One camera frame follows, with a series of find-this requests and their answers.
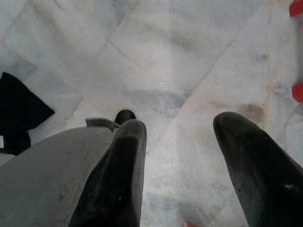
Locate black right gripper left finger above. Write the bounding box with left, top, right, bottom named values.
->
left=68, top=119, right=148, bottom=227

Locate black robot foot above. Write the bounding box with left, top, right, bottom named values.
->
left=115, top=109, right=137, bottom=126

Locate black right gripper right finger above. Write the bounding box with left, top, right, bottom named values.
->
left=212, top=111, right=303, bottom=227

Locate plain black garment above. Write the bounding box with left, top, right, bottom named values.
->
left=0, top=71, right=56, bottom=156

